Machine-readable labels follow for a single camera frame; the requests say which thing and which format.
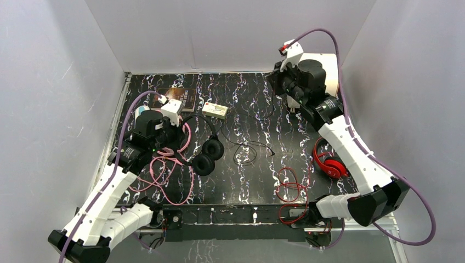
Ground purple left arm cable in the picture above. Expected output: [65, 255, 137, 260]
[58, 90, 162, 263]

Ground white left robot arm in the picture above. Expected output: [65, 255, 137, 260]
[48, 110, 180, 262]

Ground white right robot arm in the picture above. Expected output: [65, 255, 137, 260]
[268, 59, 410, 227]

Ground black on-ear headphones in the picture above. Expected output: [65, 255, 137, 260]
[174, 115, 224, 176]

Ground white cylindrical container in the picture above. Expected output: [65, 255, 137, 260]
[285, 53, 338, 113]

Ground pink over-ear headphones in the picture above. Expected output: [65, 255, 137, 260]
[156, 122, 191, 157]

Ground thin black headphone cable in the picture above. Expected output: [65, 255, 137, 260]
[219, 87, 277, 166]

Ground red and black headphones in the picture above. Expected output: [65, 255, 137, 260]
[312, 138, 349, 179]

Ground white and blue small device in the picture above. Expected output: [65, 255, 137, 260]
[134, 105, 150, 125]

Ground dark paperback book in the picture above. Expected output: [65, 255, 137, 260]
[157, 87, 197, 112]

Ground small white cardboard box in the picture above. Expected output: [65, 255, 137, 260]
[202, 102, 229, 119]

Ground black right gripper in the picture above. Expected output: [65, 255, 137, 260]
[265, 60, 306, 105]

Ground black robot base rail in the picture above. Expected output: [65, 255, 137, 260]
[139, 204, 342, 245]

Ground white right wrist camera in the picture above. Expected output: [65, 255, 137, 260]
[279, 39, 304, 72]

